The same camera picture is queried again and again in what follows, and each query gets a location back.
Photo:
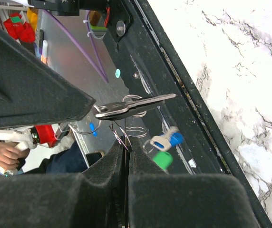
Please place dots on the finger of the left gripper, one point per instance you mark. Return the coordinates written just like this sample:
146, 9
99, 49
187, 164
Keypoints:
31, 93

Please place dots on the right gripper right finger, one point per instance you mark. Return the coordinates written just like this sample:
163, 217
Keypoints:
160, 200

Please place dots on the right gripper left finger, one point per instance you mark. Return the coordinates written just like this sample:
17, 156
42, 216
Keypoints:
80, 200

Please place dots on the key with green tag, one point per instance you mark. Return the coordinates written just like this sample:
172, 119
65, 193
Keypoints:
163, 159

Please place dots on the large metal keyring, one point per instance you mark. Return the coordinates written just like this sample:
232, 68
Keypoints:
93, 130

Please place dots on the operator bare hand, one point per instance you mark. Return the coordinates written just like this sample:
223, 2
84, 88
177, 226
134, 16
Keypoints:
10, 155

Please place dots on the operator dark blue trousers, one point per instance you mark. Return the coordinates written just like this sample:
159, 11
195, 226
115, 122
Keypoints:
67, 161

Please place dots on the red objects in background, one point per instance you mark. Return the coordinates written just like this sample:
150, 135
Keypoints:
19, 28

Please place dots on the light blue sticker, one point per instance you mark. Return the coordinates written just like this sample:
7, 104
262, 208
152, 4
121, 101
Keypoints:
117, 73

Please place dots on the red white teleoperation handle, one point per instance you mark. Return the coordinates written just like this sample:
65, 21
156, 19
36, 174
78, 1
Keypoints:
29, 138

